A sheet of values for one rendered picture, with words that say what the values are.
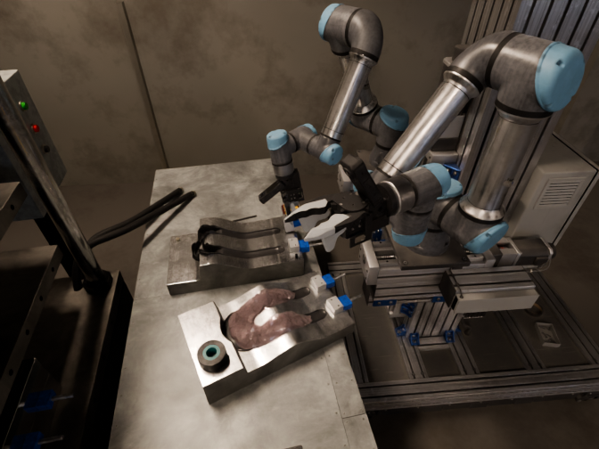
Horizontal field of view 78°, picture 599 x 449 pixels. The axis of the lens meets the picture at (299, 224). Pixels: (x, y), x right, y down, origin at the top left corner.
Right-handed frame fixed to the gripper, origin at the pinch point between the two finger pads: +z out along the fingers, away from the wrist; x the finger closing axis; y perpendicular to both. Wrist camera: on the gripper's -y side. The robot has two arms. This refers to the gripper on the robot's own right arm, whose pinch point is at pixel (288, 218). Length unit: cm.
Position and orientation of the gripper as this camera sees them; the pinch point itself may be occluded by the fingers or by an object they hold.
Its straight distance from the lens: 147.1
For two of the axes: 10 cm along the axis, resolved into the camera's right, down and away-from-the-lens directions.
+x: -1.9, -5.4, 8.2
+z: 1.6, 8.1, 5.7
